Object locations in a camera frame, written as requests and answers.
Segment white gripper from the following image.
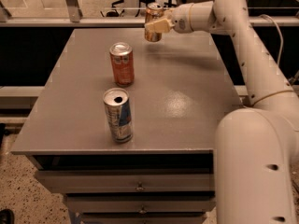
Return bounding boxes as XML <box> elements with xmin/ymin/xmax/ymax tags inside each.
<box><xmin>145</xmin><ymin>3</ymin><xmax>193</xmax><ymax>34</ymax></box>

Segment gold orange soda can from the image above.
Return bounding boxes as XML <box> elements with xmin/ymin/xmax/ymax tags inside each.
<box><xmin>144</xmin><ymin>2</ymin><xmax>165</xmax><ymax>43</ymax></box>

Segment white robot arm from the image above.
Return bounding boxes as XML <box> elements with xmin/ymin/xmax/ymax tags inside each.
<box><xmin>145</xmin><ymin>0</ymin><xmax>299</xmax><ymax>224</ymax></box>

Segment blue silver energy drink can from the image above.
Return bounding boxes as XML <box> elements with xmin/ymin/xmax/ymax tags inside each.
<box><xmin>103</xmin><ymin>88</ymin><xmax>133</xmax><ymax>143</ymax></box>

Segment grey drawer cabinet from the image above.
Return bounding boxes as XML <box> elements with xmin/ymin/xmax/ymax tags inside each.
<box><xmin>12</xmin><ymin>28</ymin><xmax>240</xmax><ymax>224</ymax></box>

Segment top grey drawer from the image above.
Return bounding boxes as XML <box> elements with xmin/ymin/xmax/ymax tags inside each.
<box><xmin>35</xmin><ymin>171</ymin><xmax>215</xmax><ymax>194</ymax></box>

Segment grey drawer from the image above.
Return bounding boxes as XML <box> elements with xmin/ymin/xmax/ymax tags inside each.
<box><xmin>35</xmin><ymin>171</ymin><xmax>215</xmax><ymax>194</ymax></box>
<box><xmin>81</xmin><ymin>213</ymin><xmax>206</xmax><ymax>224</ymax></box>
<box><xmin>64</xmin><ymin>193</ymin><xmax>215</xmax><ymax>214</ymax></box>

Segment middle grey drawer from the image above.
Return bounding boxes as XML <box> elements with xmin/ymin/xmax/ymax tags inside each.
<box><xmin>64</xmin><ymin>193</ymin><xmax>215</xmax><ymax>214</ymax></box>

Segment bottom grey drawer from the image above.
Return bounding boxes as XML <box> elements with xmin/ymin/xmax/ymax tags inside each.
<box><xmin>81</xmin><ymin>213</ymin><xmax>206</xmax><ymax>224</ymax></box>

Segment black shoe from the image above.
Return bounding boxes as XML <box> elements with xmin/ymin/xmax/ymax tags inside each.
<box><xmin>0</xmin><ymin>209</ymin><xmax>14</xmax><ymax>224</ymax></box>

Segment metal window railing frame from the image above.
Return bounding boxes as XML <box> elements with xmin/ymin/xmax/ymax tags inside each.
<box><xmin>0</xmin><ymin>0</ymin><xmax>298</xmax><ymax>30</ymax></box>

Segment white cable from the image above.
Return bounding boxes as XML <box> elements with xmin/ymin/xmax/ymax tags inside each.
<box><xmin>258</xmin><ymin>13</ymin><xmax>284</xmax><ymax>67</ymax></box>

